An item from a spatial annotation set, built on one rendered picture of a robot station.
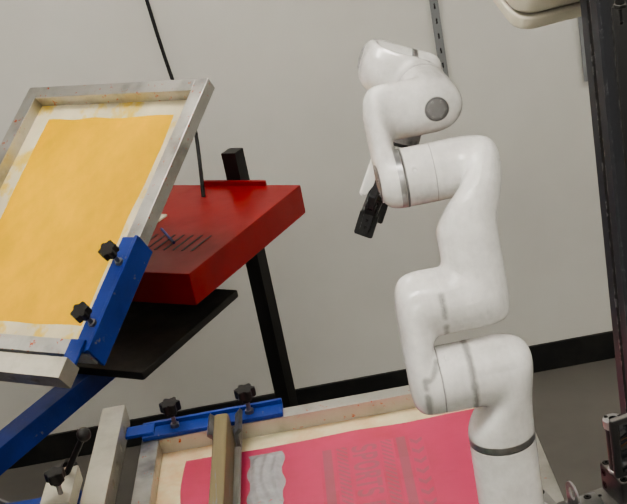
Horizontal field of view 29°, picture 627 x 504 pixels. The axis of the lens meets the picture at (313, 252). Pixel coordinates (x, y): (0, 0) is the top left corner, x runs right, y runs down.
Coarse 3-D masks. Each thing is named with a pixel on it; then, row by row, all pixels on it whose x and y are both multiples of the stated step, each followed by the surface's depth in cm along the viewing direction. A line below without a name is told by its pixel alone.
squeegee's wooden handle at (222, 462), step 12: (216, 420) 238; (228, 420) 239; (216, 432) 234; (228, 432) 235; (216, 444) 230; (228, 444) 232; (216, 456) 226; (228, 456) 228; (216, 468) 222; (228, 468) 225; (216, 480) 218; (228, 480) 222; (216, 492) 214; (228, 492) 219
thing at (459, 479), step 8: (440, 472) 226; (448, 472) 225; (456, 472) 225; (464, 472) 224; (472, 472) 224; (440, 480) 223; (448, 480) 223; (456, 480) 222; (464, 480) 222; (472, 480) 221; (440, 488) 221; (448, 488) 221; (456, 488) 220; (464, 488) 220; (472, 488) 219; (312, 496) 226; (320, 496) 226; (440, 496) 219; (448, 496) 218; (456, 496) 218; (464, 496) 217; (472, 496) 217
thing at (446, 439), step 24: (360, 432) 244; (384, 432) 243; (408, 432) 241; (432, 432) 239; (456, 432) 238; (288, 456) 241; (312, 456) 239; (432, 456) 231; (456, 456) 230; (192, 480) 239; (288, 480) 233; (312, 480) 231
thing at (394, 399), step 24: (288, 408) 252; (312, 408) 250; (336, 408) 249; (360, 408) 249; (384, 408) 249; (408, 408) 250; (264, 432) 250; (144, 456) 245; (144, 480) 236; (552, 480) 211
